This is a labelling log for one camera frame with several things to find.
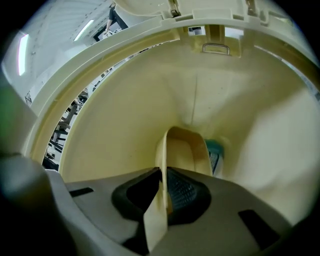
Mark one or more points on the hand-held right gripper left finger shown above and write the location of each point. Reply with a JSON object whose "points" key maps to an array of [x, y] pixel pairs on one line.
{"points": [[100, 200]]}

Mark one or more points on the teal and white packet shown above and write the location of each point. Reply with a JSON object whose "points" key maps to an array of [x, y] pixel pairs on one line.
{"points": [[216, 156]]}

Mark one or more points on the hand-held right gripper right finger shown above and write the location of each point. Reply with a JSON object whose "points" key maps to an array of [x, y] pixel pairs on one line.
{"points": [[220, 215]]}

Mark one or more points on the cream plastic trash bin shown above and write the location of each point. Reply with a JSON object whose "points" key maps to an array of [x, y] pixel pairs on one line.
{"points": [[125, 120]]}

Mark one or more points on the long ceiling light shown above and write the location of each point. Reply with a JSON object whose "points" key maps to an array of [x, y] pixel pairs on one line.
{"points": [[23, 53], [83, 30]]}

